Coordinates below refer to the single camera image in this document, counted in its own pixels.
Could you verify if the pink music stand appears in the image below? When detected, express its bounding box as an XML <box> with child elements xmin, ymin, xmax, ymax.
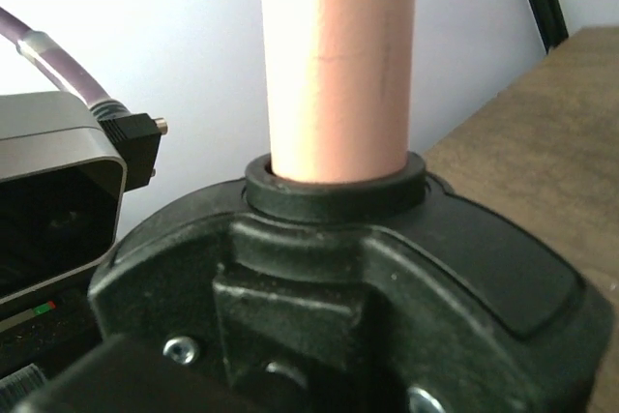
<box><xmin>0</xmin><ymin>0</ymin><xmax>610</xmax><ymax>413</ymax></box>

